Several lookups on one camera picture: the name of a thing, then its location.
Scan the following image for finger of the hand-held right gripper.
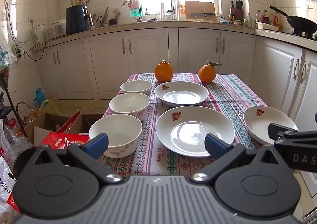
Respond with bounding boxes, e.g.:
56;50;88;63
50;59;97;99
268;123;317;145

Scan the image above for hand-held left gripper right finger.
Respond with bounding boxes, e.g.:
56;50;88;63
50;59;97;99
190;133;279;186

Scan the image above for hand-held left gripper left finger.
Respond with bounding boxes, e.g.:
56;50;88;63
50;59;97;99
33;133;124;186

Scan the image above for white plate with flower print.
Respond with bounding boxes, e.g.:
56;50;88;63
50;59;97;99
243;106;299;145
156;105;235;157
154;81;209;107

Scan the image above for white floral bowl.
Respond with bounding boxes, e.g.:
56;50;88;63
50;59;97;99
89;114;143;158
109;93;151;122
120;80;153;96

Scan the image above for red printed box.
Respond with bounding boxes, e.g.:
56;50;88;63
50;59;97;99
40;132;91;150

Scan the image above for striped patterned tablecloth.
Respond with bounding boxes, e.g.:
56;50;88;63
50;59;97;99
98;73;275;182

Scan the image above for open cardboard box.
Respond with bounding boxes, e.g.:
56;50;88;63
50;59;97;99
23;107;104;145

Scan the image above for yellow plastic bag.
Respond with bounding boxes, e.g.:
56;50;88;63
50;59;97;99
40;99;60;115

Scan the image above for orange with leafy stem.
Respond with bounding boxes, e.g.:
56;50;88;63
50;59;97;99
198;58;222;83

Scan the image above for dark round basin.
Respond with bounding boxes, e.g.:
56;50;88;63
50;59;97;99
13;147;37;180

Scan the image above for blue thermos jug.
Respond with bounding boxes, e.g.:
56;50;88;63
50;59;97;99
34;88;46;108

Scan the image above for wicker basket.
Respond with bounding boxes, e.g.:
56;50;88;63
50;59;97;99
15;101;37;125

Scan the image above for clear plastic bags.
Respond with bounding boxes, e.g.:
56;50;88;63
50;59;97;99
0;120;35;165

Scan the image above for orange with bumpy top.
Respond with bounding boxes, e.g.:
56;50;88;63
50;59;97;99
155;60;173;82

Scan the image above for black metal shelf rack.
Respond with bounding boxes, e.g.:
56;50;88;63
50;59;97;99
0;68;25;138

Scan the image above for white bag with blue print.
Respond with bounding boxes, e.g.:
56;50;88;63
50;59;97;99
0;157;16;202

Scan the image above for white tray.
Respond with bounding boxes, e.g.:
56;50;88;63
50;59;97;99
257;21;278;32

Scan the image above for black wok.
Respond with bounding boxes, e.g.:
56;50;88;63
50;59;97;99
269;5;317;37

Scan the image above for white rice cooker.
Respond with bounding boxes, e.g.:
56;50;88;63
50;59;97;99
46;22;67;40

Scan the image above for utensil holder with utensils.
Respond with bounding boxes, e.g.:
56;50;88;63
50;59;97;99
93;7;109;29

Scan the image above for red knife block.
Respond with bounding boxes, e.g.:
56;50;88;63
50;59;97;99
234;0;244;21

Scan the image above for white electric kettle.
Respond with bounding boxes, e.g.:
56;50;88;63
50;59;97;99
34;24;47;44

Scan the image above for dark blue air fryer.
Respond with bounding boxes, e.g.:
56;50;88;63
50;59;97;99
66;5;92;35

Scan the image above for hanging bag with blue packets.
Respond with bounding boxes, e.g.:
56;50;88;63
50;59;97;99
0;32;16;68

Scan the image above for beige kitchen countertop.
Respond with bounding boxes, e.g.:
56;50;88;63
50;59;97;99
32;19;317;52

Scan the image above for glass jar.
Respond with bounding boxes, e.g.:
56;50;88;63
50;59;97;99
162;10;177;22

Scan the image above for green dish soap bottle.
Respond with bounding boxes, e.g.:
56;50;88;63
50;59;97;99
130;5;143;18

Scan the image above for steel kitchen faucet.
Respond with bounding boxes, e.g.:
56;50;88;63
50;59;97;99
122;0;144;22

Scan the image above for brown cardboard sheet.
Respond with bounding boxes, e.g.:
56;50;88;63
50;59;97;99
184;0;216;20

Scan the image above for black power cable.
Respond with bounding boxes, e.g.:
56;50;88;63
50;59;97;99
18;38;53;61

